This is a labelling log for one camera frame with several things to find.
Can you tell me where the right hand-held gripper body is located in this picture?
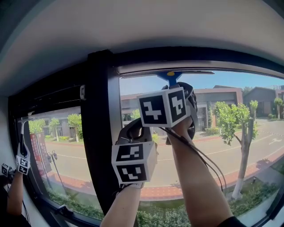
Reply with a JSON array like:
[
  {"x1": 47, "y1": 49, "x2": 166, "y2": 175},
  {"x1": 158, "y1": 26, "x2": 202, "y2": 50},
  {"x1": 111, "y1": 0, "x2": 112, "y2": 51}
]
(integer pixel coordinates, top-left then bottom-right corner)
[{"x1": 137, "y1": 86, "x2": 198, "y2": 141}]

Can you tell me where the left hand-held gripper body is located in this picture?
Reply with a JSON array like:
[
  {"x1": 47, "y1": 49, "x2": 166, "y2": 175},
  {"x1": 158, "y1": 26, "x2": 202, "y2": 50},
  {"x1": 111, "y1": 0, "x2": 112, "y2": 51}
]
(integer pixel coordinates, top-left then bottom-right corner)
[{"x1": 111, "y1": 137, "x2": 158, "y2": 185}]

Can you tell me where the blue squeegee with brass blade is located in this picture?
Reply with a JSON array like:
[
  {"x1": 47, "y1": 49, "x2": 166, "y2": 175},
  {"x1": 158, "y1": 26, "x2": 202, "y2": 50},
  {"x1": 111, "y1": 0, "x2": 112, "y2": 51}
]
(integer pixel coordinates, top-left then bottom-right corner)
[{"x1": 121, "y1": 70, "x2": 215, "y2": 88}]

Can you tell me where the large window glass pane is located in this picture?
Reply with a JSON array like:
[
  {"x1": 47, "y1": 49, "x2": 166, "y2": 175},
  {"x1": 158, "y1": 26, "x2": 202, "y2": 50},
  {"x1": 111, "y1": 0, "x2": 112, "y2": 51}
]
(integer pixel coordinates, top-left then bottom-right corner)
[{"x1": 119, "y1": 70, "x2": 284, "y2": 227}]

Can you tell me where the person's left forearm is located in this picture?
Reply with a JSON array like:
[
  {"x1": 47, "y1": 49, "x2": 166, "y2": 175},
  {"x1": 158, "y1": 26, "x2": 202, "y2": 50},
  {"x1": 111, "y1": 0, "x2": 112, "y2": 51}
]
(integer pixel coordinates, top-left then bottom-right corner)
[{"x1": 99, "y1": 186, "x2": 142, "y2": 227}]

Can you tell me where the person's right forearm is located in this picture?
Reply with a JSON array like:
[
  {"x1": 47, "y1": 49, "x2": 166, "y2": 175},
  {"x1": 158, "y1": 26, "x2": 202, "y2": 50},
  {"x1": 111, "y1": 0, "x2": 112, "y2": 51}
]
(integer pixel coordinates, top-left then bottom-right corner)
[{"x1": 166, "y1": 115, "x2": 233, "y2": 225}]

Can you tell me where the long dark grey building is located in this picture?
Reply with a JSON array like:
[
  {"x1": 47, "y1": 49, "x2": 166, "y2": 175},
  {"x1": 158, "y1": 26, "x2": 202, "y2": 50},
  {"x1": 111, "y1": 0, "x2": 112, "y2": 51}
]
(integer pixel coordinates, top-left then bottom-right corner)
[{"x1": 28, "y1": 85, "x2": 244, "y2": 138}]

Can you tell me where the row of small street trees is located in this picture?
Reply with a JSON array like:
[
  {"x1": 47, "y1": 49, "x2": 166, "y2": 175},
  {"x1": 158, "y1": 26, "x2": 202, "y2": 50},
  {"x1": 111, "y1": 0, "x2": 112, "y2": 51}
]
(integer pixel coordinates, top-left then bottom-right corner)
[{"x1": 28, "y1": 99, "x2": 284, "y2": 142}]

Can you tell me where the narrow window glass pane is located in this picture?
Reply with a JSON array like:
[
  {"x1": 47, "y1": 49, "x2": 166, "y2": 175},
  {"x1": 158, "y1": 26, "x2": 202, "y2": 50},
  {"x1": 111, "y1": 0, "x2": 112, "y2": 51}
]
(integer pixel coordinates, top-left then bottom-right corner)
[{"x1": 17, "y1": 106, "x2": 105, "y2": 220}]

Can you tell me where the black street lamp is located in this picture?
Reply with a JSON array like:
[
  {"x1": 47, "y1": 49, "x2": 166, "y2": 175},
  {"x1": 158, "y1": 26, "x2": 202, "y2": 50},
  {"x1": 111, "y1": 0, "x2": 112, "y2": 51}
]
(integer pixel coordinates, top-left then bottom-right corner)
[{"x1": 46, "y1": 150, "x2": 67, "y2": 193}]

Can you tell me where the small grey gabled building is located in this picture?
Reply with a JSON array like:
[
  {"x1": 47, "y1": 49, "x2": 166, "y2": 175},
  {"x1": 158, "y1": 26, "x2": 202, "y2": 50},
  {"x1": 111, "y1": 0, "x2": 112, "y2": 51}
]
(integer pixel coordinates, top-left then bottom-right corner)
[{"x1": 243, "y1": 85, "x2": 284, "y2": 118}]

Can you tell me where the red banner sign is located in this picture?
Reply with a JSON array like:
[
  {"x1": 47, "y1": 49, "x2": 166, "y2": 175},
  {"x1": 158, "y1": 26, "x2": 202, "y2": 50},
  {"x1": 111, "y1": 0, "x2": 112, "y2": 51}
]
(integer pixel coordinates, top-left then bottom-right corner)
[{"x1": 30, "y1": 132, "x2": 53, "y2": 176}]

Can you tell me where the person's black sleeve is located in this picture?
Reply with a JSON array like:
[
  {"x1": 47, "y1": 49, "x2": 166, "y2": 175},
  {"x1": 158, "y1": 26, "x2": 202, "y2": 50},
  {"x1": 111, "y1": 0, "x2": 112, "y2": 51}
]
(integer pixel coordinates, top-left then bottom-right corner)
[{"x1": 216, "y1": 216, "x2": 247, "y2": 227}]

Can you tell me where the white wrist strap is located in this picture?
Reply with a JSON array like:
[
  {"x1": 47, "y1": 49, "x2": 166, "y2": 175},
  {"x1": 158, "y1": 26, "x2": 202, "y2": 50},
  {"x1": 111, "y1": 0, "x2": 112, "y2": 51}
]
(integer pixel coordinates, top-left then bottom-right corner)
[{"x1": 123, "y1": 182, "x2": 145, "y2": 189}]

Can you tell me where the black cable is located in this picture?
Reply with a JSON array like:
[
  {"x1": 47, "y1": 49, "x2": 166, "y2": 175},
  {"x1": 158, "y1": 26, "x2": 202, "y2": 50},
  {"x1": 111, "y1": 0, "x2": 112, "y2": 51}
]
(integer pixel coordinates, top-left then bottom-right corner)
[
  {"x1": 112, "y1": 185, "x2": 127, "y2": 198},
  {"x1": 159, "y1": 126, "x2": 227, "y2": 194}
]

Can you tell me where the black window frame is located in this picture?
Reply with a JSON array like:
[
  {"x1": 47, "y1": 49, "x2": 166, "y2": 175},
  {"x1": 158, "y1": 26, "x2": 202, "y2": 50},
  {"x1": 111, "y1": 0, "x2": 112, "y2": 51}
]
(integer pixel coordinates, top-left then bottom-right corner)
[{"x1": 8, "y1": 46, "x2": 284, "y2": 227}]

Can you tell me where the black window handle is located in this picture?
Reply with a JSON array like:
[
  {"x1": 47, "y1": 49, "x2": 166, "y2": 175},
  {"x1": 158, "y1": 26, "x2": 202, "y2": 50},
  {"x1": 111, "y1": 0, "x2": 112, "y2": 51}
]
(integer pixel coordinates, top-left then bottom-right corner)
[{"x1": 55, "y1": 205, "x2": 74, "y2": 217}]

